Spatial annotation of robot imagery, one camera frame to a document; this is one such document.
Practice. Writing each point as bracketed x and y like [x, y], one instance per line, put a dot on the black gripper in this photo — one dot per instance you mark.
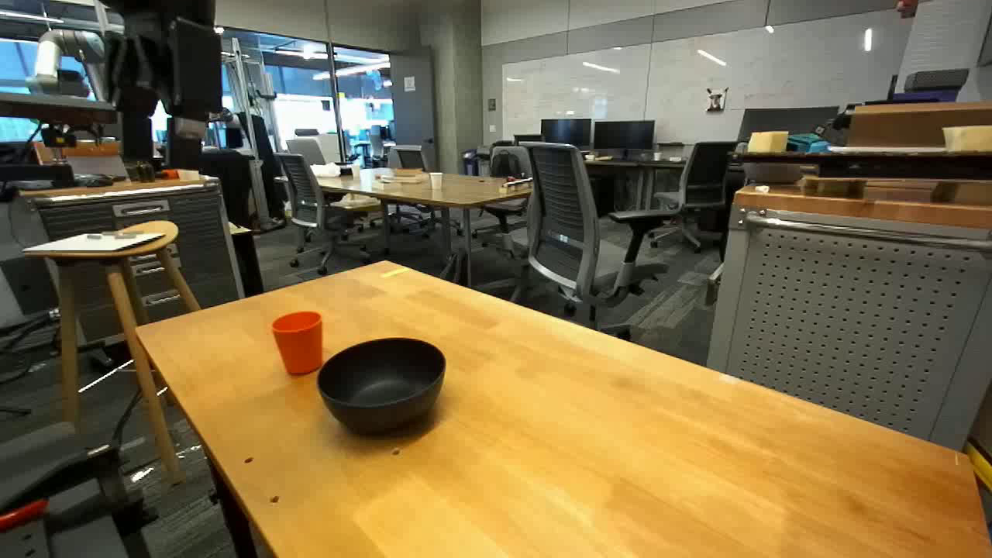
[194, 64]

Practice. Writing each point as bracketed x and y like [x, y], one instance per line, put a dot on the orange plastic cup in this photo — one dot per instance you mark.
[298, 346]

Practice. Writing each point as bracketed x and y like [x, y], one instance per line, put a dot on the black bowl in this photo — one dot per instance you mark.
[380, 389]

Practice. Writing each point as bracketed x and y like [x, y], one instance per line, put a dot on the grey drawer cabinet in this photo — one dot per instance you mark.
[197, 236]

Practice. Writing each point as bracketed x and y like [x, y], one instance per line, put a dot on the white paper sheet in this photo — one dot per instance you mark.
[95, 242]

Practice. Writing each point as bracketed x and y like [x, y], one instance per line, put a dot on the white cylinder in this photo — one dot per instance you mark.
[47, 61]

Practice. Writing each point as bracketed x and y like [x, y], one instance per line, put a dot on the wooden stool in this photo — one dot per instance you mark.
[124, 300]

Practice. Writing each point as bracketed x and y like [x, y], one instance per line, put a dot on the wooden meeting table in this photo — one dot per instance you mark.
[434, 189]

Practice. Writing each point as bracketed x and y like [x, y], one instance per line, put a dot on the dark office chair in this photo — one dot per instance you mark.
[507, 166]

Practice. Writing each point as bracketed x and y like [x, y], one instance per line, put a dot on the black computer monitor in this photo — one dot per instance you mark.
[564, 131]
[625, 134]

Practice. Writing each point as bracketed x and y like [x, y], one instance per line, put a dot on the grey mesh office chair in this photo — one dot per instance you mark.
[561, 221]

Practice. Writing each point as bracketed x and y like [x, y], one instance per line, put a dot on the black office chair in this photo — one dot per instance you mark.
[706, 174]

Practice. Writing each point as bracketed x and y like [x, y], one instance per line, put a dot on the yellow foam block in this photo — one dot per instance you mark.
[768, 142]

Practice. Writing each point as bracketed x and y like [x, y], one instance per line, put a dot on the wide black monitor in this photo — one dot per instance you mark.
[786, 121]

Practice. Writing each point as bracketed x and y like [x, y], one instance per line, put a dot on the teal object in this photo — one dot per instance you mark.
[810, 145]

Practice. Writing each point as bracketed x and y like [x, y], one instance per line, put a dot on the wooden box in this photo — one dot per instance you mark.
[910, 126]

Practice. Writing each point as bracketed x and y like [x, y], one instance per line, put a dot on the pale foam block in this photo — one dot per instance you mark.
[968, 137]

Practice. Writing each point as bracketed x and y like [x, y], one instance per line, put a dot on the yellow tape strip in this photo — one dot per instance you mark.
[982, 467]

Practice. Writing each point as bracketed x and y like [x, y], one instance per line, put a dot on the wall whiteboard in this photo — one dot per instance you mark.
[682, 82]

